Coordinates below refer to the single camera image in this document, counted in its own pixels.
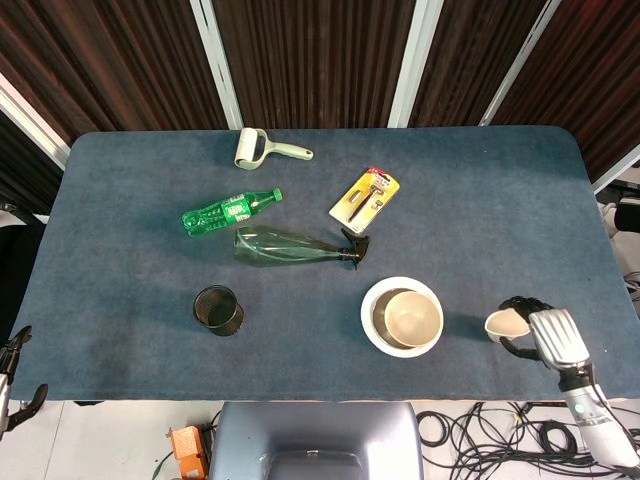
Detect black cable bundle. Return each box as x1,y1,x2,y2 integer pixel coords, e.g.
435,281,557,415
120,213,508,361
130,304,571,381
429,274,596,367
417,399,640,480

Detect yellow razor blister pack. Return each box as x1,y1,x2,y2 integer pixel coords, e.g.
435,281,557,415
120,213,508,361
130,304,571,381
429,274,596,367
328,167,401,234

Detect white paper cup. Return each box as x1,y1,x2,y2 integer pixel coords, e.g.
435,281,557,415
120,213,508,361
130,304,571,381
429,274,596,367
483,308,531,344

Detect beige ribbed bowl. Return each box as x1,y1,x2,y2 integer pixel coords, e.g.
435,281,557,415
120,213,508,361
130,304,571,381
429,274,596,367
383,290,444,348

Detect blue table cloth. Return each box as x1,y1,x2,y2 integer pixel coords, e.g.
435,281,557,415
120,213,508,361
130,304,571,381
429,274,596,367
9,124,634,403

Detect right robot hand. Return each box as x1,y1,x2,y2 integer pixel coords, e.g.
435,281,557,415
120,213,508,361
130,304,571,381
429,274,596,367
499,295,592,372

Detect green spray bottle black nozzle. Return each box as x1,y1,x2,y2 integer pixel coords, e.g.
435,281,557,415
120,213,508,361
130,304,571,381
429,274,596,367
232,224,372,271

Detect lint roller pale green handle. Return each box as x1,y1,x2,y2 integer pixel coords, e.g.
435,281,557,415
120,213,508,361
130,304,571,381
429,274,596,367
234,127,315,169

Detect white steel-lined bowl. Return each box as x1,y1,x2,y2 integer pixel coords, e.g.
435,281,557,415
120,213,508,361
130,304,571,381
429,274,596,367
360,276,445,359

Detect white partition post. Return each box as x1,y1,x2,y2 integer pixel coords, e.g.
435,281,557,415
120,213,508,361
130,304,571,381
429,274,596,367
0,72,71,171
592,144,640,194
189,0,245,130
387,0,431,129
479,0,561,126

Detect orange device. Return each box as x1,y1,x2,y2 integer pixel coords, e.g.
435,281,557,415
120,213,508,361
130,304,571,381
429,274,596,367
169,424,207,480

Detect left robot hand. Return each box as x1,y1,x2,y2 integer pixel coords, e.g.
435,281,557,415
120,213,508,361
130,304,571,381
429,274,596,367
0,324,50,441

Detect green plastic soda bottle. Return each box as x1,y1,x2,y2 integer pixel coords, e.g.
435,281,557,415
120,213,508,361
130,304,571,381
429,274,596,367
181,187,284,238

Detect black mesh pen holder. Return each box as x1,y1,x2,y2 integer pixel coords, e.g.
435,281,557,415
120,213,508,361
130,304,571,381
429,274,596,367
192,284,245,338

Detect blue-grey robot torso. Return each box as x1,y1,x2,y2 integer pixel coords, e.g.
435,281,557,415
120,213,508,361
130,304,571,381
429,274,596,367
207,401,425,480

